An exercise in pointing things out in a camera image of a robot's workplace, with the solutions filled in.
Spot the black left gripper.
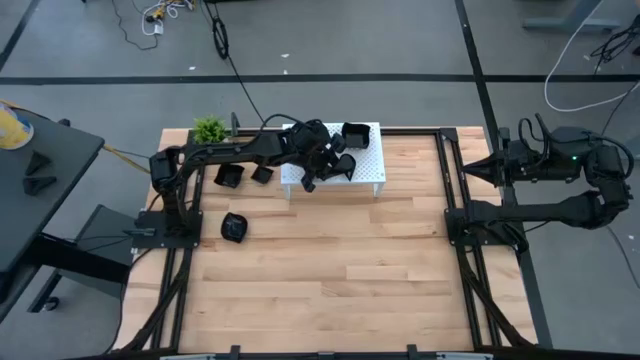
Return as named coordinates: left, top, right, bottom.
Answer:
left=299, top=132, right=347, bottom=194

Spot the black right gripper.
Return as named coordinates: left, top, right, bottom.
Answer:
left=460, top=141, right=536, bottom=189

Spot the black teardrop plate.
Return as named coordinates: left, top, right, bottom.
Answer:
left=333, top=153, right=358, bottom=182

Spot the black wavy square bowl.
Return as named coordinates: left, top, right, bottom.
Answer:
left=341, top=122, right=372, bottom=150
left=213, top=163, right=246, bottom=190

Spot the black small square plate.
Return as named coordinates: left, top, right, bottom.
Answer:
left=250, top=164, right=275, bottom=186

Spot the black leaf-shaped plate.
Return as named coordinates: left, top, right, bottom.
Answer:
left=220, top=211, right=249, bottom=245

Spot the white perforated metal shelf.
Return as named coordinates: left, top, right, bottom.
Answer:
left=280, top=121, right=387, bottom=200

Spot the green plant in white pot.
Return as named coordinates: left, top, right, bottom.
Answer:
left=192, top=115, right=229, bottom=145

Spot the grey desk foot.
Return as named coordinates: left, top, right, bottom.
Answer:
left=522, top=0, right=624, bottom=31

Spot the dark grey side table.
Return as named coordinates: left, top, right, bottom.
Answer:
left=0, top=107, right=142, bottom=321

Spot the black triangular part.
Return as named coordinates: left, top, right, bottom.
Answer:
left=24, top=151, right=53, bottom=176
left=22, top=175, right=59, bottom=197

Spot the yellow and white round object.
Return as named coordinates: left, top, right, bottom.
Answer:
left=0, top=102, right=35, bottom=151

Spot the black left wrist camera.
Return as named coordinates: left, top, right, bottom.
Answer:
left=299, top=122, right=331, bottom=149

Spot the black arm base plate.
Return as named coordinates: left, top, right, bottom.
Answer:
left=444, top=207, right=530, bottom=254
left=132, top=209, right=204, bottom=250

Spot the white floor cable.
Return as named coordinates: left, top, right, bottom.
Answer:
left=543, top=0, right=640, bottom=113

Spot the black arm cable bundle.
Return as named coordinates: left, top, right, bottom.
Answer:
left=457, top=247, right=531, bottom=349
left=122, top=247, right=194, bottom=354

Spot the black floor cable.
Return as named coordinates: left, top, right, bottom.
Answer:
left=202, top=0, right=269, bottom=129

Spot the yellow cable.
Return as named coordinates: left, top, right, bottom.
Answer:
left=102, top=143, right=154, bottom=176

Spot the white power strip with cables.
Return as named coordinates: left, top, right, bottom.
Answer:
left=141, top=0, right=195, bottom=37

